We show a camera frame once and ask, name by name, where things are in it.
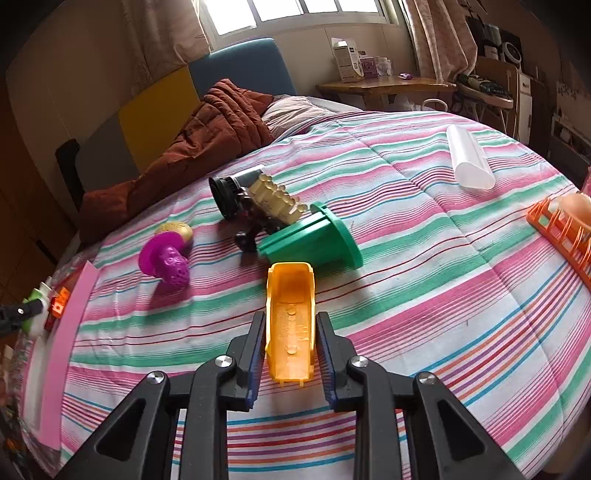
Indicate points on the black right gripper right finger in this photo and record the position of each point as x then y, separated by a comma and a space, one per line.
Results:
445, 441

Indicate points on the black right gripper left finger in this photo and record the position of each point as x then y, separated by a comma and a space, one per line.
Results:
136, 440

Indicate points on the orange plastic scoop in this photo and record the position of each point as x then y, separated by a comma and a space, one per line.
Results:
290, 322

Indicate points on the yellow embossed oval soap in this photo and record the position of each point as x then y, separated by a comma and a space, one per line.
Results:
181, 228

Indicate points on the green plastic cup holder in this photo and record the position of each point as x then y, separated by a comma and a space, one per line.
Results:
319, 239

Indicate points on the black capped clear jar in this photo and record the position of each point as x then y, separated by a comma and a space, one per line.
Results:
231, 193

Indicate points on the white green air freshener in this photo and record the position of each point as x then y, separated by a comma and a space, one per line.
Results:
36, 311

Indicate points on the pink storage box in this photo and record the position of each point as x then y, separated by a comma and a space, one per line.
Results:
45, 372

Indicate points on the orange red small toy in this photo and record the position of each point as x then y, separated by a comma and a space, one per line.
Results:
57, 306

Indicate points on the purple skull toy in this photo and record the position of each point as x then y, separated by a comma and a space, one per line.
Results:
161, 258

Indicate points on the striped bed cover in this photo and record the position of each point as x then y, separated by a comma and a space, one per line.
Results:
454, 281

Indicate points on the orange plastic rack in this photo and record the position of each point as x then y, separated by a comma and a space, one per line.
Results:
565, 223

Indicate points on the brown hair brush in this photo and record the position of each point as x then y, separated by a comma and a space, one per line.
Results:
264, 206

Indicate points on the white translucent tube container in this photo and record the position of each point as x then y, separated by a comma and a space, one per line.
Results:
469, 161

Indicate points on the yellow headboard cushion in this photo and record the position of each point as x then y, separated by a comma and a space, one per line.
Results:
151, 120

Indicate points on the rust brown quilted blanket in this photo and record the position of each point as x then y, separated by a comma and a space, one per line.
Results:
227, 125

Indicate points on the striped pillow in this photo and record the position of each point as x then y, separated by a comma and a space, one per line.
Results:
287, 111

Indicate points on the wooden side table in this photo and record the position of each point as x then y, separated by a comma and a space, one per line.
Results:
387, 86

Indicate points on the purple small box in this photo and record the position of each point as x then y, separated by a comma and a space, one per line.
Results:
369, 67

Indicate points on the white carton box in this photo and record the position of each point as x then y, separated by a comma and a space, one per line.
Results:
347, 58

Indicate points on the beige curtain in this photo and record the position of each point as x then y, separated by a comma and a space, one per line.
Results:
444, 45

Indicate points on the blue headboard cushion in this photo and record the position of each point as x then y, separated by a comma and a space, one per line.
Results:
256, 65

